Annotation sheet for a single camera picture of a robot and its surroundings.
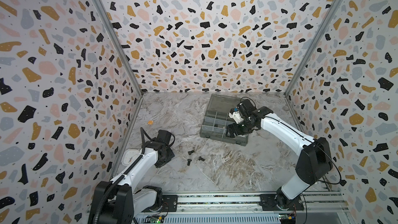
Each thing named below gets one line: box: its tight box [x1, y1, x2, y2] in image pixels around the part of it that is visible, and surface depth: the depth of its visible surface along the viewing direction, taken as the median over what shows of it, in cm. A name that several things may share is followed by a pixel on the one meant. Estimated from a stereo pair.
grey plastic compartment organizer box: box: [199, 93, 249, 147], surface depth 102 cm
